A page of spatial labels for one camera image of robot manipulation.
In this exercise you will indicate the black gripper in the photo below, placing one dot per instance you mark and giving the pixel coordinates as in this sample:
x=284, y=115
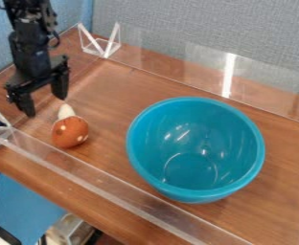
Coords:
x=36, y=71

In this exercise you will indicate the brown and white toy mushroom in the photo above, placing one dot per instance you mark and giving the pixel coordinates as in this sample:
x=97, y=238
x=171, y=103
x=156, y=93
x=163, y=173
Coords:
x=69, y=130

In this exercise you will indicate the blue plastic bowl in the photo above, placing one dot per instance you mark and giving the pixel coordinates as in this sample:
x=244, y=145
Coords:
x=195, y=148

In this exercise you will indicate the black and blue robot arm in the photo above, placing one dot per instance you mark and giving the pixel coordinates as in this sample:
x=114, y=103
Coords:
x=32, y=39

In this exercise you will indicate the clear acrylic table barrier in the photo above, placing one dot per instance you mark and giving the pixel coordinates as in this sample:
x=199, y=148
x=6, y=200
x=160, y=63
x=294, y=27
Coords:
x=89, y=179

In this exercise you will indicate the clear acrylic corner bracket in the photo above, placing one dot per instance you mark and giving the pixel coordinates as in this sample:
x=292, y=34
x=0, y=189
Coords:
x=97, y=46

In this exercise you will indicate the grey metal frame piece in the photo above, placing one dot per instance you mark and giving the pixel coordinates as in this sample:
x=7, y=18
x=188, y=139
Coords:
x=69, y=231

